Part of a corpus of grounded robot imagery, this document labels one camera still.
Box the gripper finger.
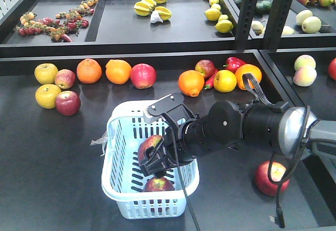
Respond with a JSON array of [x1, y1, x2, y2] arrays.
[[139, 135, 181, 177]]

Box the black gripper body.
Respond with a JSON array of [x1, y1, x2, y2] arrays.
[[164, 104, 218, 165]]

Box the dark red apple back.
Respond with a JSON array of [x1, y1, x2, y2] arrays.
[[138, 134, 162, 163]]

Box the dark red apple front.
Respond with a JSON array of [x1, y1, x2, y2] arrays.
[[143, 177, 175, 192]]

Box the light blue plastic basket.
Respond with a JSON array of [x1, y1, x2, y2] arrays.
[[101, 100, 200, 219]]

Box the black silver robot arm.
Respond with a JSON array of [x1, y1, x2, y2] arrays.
[[140, 99, 335, 177]]

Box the lone orange centre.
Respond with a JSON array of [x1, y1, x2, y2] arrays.
[[178, 70, 204, 97]]

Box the red chili pepper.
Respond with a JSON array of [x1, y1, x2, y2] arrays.
[[204, 68, 218, 90]]

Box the yellow round fruit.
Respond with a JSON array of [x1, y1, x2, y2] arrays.
[[214, 70, 237, 93]]

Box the red apple behind orange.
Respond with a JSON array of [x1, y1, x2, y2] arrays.
[[195, 59, 216, 79]]

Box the red apple beside oranges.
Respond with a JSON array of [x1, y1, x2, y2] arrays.
[[130, 63, 156, 89]]

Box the red bell pepper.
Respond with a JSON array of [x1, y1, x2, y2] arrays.
[[223, 57, 246, 73]]

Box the orange by pepper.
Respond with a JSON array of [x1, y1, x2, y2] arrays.
[[235, 64, 262, 90]]

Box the right orange of pair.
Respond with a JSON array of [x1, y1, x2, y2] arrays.
[[106, 59, 132, 85]]

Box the orange of pair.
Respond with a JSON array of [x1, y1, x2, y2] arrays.
[[106, 59, 132, 85], [76, 58, 102, 84]]

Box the small dark red apple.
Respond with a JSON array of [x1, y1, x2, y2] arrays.
[[55, 91, 81, 116]]

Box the left orange of pair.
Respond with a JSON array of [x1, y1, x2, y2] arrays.
[[76, 58, 102, 84]]

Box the small red apple back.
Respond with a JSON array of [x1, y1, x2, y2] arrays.
[[55, 69, 76, 90]]

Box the white garlic bulb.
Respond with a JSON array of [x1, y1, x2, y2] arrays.
[[150, 11, 164, 24]]

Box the yellow apple front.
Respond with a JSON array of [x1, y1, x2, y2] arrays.
[[35, 84, 61, 109]]

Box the yellow apple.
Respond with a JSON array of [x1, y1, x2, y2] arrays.
[[34, 63, 58, 85], [35, 84, 61, 109]]

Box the black wooden fruit stand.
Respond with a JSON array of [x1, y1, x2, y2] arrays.
[[1, 0, 335, 230]]

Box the yellow apple back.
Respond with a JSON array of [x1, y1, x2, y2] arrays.
[[34, 63, 58, 85]]

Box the red apple right tray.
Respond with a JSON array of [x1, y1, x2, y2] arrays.
[[328, 58, 336, 81]]

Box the cherry tomato vine pile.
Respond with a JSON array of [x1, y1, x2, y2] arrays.
[[14, 0, 98, 43]]

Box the pale green pear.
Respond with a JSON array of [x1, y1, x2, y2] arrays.
[[296, 9, 313, 26], [301, 16, 322, 34]]

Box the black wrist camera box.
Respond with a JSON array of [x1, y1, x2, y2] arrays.
[[143, 93, 188, 124]]

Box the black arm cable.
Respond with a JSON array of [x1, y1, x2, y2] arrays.
[[267, 105, 320, 229]]

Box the black upright post left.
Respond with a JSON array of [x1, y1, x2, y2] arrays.
[[235, 0, 257, 51]]

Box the black upright post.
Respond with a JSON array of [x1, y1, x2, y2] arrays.
[[263, 0, 292, 49], [235, 0, 257, 51]]

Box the black upright post right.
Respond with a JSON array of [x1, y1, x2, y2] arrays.
[[263, 0, 292, 49]]

